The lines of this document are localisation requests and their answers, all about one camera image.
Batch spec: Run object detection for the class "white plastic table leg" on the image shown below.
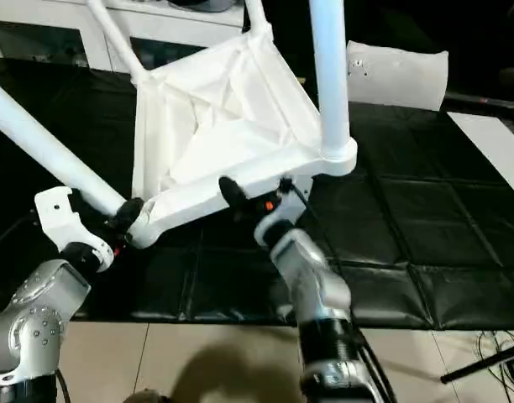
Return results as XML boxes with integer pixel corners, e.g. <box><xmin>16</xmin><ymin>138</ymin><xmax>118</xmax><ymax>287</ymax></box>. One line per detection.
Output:
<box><xmin>244</xmin><ymin>0</ymin><xmax>273</xmax><ymax>41</ymax></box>
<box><xmin>309</xmin><ymin>0</ymin><xmax>351</xmax><ymax>159</ymax></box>
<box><xmin>0</xmin><ymin>77</ymin><xmax>128</xmax><ymax>219</ymax></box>
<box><xmin>87</xmin><ymin>0</ymin><xmax>151</xmax><ymax>85</ymax></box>

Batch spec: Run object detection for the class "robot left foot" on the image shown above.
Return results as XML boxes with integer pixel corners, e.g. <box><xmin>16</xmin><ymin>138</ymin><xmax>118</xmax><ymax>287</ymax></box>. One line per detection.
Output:
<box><xmin>126</xmin><ymin>388</ymin><xmax>170</xmax><ymax>403</ymax></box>

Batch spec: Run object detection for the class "black padded work mat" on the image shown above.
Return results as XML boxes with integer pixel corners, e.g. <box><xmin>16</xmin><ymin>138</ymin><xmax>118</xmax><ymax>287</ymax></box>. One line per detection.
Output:
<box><xmin>0</xmin><ymin>56</ymin><xmax>514</xmax><ymax>331</ymax></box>

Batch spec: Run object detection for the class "white cabinet with glass doors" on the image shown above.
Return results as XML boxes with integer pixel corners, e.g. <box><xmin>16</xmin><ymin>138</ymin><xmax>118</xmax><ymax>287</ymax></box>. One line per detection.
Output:
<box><xmin>0</xmin><ymin>0</ymin><xmax>246</xmax><ymax>73</ymax></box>

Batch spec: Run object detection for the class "white flat board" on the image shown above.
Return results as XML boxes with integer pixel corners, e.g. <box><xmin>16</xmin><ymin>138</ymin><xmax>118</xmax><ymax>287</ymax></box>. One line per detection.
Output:
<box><xmin>445</xmin><ymin>111</ymin><xmax>514</xmax><ymax>202</ymax></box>

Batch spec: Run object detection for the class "black metal bar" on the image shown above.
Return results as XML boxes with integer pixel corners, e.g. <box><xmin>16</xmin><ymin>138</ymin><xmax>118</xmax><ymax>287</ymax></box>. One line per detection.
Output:
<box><xmin>440</xmin><ymin>348</ymin><xmax>514</xmax><ymax>384</ymax></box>

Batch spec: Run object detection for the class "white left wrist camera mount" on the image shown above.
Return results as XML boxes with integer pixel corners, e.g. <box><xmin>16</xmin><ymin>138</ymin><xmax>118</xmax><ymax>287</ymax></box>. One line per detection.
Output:
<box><xmin>34</xmin><ymin>186</ymin><xmax>115</xmax><ymax>274</ymax></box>

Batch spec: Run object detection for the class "black left wrist camera cable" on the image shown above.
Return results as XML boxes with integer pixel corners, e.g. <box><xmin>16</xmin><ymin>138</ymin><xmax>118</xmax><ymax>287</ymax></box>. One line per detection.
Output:
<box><xmin>55</xmin><ymin>369</ymin><xmax>71</xmax><ymax>403</ymax></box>

